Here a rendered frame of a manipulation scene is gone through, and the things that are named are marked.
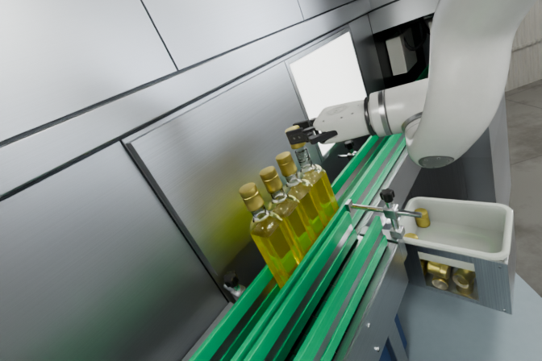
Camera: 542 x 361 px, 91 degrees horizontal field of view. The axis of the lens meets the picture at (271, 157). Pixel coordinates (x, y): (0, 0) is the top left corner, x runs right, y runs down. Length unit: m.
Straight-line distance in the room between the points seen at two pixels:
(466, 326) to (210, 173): 0.74
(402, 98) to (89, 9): 0.55
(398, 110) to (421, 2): 0.88
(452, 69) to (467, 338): 0.69
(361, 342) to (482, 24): 0.52
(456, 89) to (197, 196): 0.47
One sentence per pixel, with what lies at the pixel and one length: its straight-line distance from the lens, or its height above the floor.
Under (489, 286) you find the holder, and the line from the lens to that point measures 0.79.
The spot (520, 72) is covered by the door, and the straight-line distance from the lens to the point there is 4.35.
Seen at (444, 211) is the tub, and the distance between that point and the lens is 0.87.
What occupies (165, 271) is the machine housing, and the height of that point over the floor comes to 1.23.
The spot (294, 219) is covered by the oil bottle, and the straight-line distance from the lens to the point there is 0.56.
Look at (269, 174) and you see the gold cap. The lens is 0.52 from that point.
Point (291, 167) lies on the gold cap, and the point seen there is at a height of 1.30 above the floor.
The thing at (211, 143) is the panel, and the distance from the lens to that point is 0.60.
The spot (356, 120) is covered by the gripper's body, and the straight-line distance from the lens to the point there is 0.50.
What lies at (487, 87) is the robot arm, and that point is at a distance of 0.41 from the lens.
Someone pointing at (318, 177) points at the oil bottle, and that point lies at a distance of 0.62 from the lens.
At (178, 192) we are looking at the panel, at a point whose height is 1.36.
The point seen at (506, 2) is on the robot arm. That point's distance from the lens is 0.38.
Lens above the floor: 1.54
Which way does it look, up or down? 21 degrees down
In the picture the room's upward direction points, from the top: 24 degrees counter-clockwise
